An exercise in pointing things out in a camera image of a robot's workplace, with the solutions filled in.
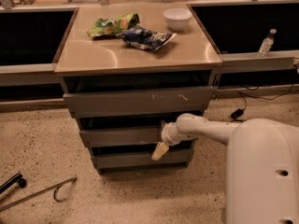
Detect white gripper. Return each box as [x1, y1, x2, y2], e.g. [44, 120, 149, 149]
[151, 120, 188, 161]

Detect grey drawer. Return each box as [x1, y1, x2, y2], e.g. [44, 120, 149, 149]
[91, 148, 193, 169]
[80, 125, 162, 147]
[64, 86, 213, 118]

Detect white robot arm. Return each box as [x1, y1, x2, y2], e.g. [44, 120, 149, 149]
[151, 113, 299, 224]

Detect grey bottom drawer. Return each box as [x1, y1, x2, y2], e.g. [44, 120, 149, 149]
[91, 148, 193, 169]

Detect grey drawer cabinet steel top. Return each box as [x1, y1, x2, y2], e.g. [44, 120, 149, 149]
[53, 2, 223, 176]

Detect grey top drawer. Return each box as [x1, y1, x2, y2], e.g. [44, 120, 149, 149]
[64, 86, 213, 118]

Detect blue chip bag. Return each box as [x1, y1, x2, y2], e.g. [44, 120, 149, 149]
[117, 26, 177, 52]

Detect white bowl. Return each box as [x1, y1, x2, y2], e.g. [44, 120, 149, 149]
[164, 8, 192, 32]

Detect metal hooked rod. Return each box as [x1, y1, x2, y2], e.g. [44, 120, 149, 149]
[0, 177, 77, 212]

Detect green chip bag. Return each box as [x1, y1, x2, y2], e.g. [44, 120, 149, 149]
[87, 13, 139, 38]

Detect clear plastic water bottle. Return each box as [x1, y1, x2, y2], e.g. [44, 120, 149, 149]
[258, 29, 277, 57]

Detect black caster leg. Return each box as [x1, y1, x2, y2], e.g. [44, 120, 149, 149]
[0, 173, 27, 194]

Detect black power adapter cable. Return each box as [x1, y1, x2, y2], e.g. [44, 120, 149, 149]
[230, 83, 295, 123]

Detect right grey counter rail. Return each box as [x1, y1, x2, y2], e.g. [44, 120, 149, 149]
[188, 0, 299, 86]

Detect grey counter rail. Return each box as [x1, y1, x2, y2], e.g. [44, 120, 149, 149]
[188, 0, 299, 86]
[0, 7, 78, 102]

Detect left grey counter rail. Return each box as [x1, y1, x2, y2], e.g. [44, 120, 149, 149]
[0, 7, 78, 102]

